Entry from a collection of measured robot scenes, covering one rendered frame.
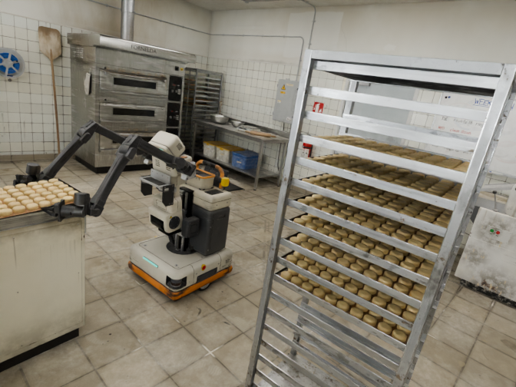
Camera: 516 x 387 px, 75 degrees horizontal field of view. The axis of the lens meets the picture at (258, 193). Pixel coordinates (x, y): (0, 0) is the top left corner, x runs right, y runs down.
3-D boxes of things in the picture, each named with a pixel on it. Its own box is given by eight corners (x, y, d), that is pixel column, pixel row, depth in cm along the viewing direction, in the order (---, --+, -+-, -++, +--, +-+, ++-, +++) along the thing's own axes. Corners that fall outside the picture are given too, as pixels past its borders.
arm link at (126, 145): (136, 130, 187) (124, 130, 192) (127, 153, 184) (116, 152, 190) (186, 160, 225) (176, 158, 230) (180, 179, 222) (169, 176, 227)
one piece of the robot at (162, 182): (155, 193, 263) (157, 166, 256) (178, 203, 248) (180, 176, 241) (137, 196, 250) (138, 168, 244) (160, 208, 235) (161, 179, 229)
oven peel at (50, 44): (49, 164, 532) (38, 24, 488) (48, 163, 535) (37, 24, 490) (69, 163, 554) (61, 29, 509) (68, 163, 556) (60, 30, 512)
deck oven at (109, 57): (99, 179, 503) (100, 34, 443) (69, 159, 578) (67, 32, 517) (185, 171, 616) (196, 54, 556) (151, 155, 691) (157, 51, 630)
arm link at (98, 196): (139, 150, 190) (126, 149, 196) (131, 145, 185) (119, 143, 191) (100, 219, 176) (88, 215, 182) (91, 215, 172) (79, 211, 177)
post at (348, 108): (289, 356, 207) (354, 67, 156) (291, 354, 210) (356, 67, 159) (292, 359, 206) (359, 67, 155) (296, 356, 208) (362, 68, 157)
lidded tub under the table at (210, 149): (200, 153, 671) (202, 140, 664) (219, 153, 705) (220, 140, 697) (212, 158, 647) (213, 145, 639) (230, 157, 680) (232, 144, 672)
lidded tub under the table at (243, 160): (229, 164, 617) (230, 150, 609) (246, 163, 652) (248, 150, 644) (243, 170, 594) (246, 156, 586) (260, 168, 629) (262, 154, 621)
